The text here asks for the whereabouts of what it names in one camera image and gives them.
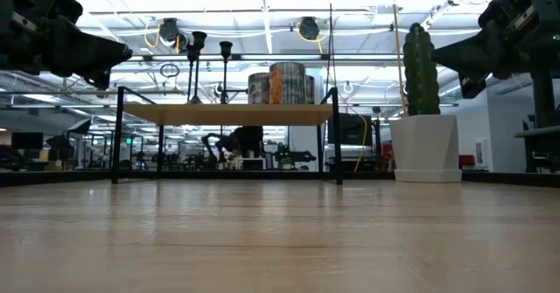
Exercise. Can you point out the long ceiling light bar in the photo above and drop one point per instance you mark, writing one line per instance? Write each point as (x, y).
(280, 57)

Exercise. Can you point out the small white table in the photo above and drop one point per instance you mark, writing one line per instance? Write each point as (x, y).
(251, 159)

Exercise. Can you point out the green cactus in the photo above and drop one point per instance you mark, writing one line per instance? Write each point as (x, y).
(421, 87)

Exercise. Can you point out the small black robot arm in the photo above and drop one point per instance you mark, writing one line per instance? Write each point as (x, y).
(214, 146)

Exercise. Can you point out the black television screen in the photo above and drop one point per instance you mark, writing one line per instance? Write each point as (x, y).
(350, 129)

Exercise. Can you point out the black aluminium frame rail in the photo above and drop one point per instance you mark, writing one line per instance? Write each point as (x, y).
(219, 176)

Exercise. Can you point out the wooden shelf with black frame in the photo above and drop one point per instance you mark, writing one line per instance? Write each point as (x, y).
(227, 114)

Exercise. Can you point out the person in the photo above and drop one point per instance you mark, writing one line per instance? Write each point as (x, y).
(247, 140)

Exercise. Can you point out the black gantry bar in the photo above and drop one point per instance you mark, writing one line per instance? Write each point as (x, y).
(238, 91)

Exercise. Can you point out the orange wax candle jar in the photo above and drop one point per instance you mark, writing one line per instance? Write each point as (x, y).
(286, 83)

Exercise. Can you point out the white hexagonal plant pot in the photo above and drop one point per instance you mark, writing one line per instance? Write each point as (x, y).
(426, 148)

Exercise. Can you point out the red seat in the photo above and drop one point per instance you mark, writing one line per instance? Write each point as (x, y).
(466, 159)

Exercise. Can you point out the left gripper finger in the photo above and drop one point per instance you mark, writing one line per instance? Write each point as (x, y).
(87, 67)
(87, 48)

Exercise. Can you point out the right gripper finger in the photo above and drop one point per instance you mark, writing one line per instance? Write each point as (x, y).
(472, 48)
(481, 69)

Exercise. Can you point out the dark computer monitor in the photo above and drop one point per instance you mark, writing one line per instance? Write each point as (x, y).
(27, 141)

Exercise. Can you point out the black candlestick holder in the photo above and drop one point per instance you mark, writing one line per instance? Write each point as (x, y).
(226, 47)
(191, 52)
(199, 39)

